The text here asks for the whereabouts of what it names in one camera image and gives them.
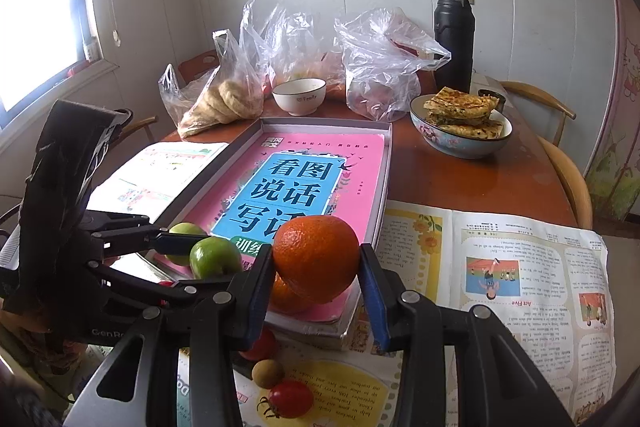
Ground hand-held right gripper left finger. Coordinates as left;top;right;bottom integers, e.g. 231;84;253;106
62;249;276;427

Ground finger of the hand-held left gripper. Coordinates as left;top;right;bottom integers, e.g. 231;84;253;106
87;261;243;309
82;213;209;261

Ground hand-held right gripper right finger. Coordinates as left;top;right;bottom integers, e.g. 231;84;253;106
359;243;576;427

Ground green jujube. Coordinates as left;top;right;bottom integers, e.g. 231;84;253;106
189;236;243;280
167;222;208;267

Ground orange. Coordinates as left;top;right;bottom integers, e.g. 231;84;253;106
267;272;321;314
272;215;361;305

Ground brown longan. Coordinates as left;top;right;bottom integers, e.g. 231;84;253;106
251;358;285;389

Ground grey cardboard box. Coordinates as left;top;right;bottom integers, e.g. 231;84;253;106
107;117;394;338

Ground red cherry tomato with stem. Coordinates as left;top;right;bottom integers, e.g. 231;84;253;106
257;380;315;419

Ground printed newspaper sheet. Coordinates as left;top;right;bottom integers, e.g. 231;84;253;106
92;141;229;228
175;334;403;427
345;199;617;427

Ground wooden chair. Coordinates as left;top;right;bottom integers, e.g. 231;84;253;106
177;51;221;84
119;114;161;144
536;136;594;229
500;81;577;148

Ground pink and blue book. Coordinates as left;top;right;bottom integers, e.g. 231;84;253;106
192;132;386;323

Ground fried dough twists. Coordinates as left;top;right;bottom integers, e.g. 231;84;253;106
179;79;264;138

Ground floral ceramic bowl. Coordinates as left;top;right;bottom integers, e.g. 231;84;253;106
410;94;513;159

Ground white ceramic bowl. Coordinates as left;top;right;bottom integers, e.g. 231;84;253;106
271;78;327;116

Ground window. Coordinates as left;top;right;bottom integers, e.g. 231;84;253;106
0;0;120;130

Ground clear plastic bag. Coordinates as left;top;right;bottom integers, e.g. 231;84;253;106
334;7;452;122
240;0;346;92
158;29;266;138

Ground fried pancakes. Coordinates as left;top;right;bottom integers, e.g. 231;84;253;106
424;87;505;140

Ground dark cup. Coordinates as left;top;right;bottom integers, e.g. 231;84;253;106
477;89;508;112

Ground black thermos bottle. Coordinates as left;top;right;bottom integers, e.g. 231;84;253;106
433;0;475;95

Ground pink cartoon wardrobe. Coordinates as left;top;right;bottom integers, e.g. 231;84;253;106
584;0;640;224

